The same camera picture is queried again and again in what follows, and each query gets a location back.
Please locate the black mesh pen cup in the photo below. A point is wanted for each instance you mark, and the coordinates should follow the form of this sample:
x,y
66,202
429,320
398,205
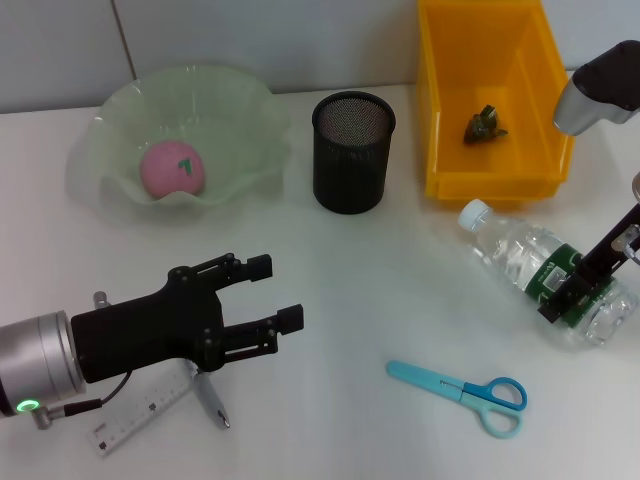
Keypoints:
x,y
350,175

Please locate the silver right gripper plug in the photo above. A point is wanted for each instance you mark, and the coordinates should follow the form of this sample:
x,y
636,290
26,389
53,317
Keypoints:
x,y
620,245

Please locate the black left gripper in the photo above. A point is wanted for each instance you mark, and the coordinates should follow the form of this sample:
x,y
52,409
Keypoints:
x,y
145,330

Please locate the clear water bottle green label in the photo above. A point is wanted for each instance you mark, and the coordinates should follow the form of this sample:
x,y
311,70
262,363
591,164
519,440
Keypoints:
x,y
505,245

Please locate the blue scissors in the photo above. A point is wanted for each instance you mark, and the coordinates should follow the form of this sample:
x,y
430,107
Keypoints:
x,y
415,372

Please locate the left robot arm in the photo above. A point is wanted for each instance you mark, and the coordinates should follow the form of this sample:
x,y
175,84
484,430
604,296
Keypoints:
x,y
35,360

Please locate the silver ballpoint pen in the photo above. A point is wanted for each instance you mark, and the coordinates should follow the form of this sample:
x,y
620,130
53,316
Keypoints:
x,y
210,395

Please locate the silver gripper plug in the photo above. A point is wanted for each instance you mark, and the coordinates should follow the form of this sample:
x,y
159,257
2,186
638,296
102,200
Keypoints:
x,y
620,245
102,299

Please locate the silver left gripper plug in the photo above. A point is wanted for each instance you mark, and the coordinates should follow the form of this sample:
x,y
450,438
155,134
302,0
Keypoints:
x,y
102,299

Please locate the pink peach ball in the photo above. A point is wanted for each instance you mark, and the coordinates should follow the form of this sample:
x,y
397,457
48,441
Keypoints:
x,y
165,170

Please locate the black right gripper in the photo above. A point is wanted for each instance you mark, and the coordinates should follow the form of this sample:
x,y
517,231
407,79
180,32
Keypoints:
x,y
600,255

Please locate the clear plastic ruler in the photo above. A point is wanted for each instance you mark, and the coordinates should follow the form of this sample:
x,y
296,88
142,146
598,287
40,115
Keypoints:
x,y
130,425

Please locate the translucent green glass fruit plate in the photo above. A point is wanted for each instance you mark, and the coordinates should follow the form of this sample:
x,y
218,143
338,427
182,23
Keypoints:
x,y
225,110

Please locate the yellow plastic storage bin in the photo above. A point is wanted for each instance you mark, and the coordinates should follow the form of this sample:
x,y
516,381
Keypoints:
x,y
500,60

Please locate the green plastic wrapper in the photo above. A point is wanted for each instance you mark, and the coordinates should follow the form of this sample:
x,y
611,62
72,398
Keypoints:
x,y
482,127

